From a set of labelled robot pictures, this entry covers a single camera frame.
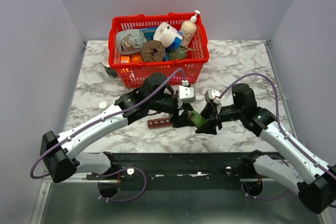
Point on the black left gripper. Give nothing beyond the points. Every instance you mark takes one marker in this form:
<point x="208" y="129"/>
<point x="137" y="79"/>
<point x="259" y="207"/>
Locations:
<point x="184" y="120"/>

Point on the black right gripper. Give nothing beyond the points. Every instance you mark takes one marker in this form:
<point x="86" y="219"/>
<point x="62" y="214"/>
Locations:
<point x="210" y="112"/>

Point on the green pill bottle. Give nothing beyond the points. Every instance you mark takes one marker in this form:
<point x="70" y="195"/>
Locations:
<point x="196" y="118"/>

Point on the brown weekly pill organizer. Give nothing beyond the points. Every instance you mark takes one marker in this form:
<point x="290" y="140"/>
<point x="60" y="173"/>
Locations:
<point x="159" y="123"/>

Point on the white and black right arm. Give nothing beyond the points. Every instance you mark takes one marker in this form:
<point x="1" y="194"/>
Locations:
<point x="310" y="177"/>

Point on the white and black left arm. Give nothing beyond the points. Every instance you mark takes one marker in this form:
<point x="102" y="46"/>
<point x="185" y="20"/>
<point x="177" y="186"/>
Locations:
<point x="63" y="154"/>

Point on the green round vegetable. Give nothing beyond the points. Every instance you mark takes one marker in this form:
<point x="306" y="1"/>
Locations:
<point x="178" y="54"/>

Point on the red plastic shopping basket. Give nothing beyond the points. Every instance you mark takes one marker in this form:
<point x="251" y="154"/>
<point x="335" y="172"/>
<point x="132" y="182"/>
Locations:
<point x="134" y="74"/>

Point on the brown round paper package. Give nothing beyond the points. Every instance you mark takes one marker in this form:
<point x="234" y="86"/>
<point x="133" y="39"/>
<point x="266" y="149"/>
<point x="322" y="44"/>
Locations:
<point x="153" y="51"/>

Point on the orange fruit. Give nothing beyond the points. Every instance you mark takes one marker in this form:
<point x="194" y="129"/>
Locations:
<point x="136" y="58"/>

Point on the small orange box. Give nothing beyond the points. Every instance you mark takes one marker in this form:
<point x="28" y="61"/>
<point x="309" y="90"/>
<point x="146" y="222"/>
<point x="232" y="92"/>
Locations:
<point x="125" y="59"/>

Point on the small white-capped bottle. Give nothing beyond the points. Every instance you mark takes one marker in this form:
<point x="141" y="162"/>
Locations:
<point x="102" y="106"/>

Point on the white toilet paper roll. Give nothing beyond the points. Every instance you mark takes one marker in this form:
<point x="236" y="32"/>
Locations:
<point x="170" y="38"/>

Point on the white pump lotion bottle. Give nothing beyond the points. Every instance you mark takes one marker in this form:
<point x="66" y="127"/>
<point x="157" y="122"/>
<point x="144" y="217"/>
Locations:
<point x="188" y="29"/>

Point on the white dark cup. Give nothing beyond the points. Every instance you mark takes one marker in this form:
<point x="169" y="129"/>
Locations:
<point x="110" y="72"/>

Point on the blue package in basket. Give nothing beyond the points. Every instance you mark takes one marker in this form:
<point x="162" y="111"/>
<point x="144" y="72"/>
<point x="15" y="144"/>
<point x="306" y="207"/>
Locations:
<point x="149" y="32"/>

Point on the grey cartoon snack bag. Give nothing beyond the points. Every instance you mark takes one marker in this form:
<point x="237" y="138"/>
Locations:
<point x="130" y="41"/>

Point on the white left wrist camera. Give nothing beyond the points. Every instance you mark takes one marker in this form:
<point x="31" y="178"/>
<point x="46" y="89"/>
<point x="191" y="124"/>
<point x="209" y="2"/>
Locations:
<point x="186" y="93"/>

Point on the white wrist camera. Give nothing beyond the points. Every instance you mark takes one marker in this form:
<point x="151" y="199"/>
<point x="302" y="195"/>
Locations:
<point x="186" y="93"/>
<point x="212" y="96"/>

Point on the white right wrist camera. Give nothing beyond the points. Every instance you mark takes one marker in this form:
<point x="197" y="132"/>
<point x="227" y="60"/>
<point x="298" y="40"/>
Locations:
<point x="212" y="96"/>

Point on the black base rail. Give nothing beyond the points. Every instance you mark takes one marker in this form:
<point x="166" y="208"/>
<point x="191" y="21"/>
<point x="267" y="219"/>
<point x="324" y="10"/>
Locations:
<point x="177" y="171"/>

